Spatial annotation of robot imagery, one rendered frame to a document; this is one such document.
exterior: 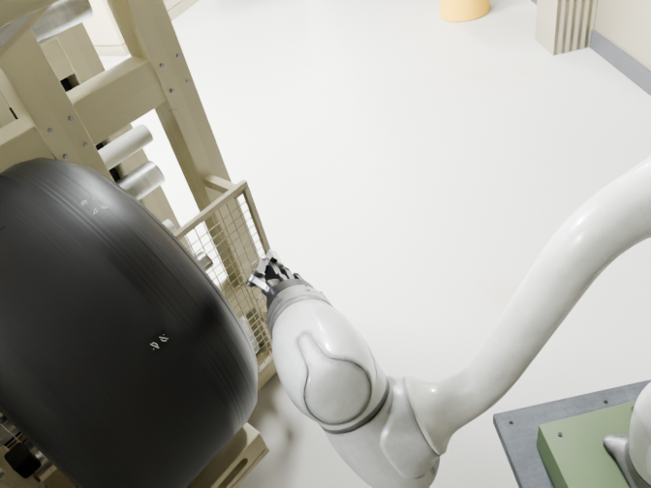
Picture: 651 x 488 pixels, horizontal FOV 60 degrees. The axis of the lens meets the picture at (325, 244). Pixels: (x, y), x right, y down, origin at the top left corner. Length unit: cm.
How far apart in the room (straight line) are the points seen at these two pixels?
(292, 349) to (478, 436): 156
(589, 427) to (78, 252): 102
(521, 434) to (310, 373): 88
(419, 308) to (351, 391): 189
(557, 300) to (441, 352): 170
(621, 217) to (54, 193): 70
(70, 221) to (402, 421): 50
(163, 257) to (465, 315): 179
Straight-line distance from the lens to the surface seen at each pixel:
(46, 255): 80
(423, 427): 69
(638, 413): 110
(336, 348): 59
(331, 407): 59
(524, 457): 137
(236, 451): 121
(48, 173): 90
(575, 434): 130
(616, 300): 255
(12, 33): 121
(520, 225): 283
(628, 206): 61
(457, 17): 493
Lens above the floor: 187
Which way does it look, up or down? 41 degrees down
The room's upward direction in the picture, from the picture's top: 15 degrees counter-clockwise
